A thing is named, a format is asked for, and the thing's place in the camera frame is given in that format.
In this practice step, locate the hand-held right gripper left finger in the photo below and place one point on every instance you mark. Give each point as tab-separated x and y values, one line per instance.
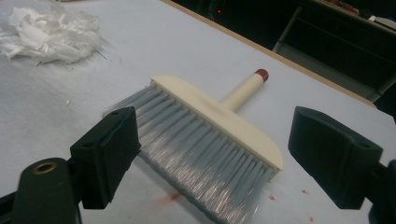
106	155

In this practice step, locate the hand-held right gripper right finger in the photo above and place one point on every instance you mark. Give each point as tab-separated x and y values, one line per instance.
333	152

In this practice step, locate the single tiny paper bit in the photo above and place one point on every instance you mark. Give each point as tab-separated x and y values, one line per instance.
67	102

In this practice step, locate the cream brush with grey bristles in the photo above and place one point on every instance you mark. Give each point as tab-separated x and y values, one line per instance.
218	115

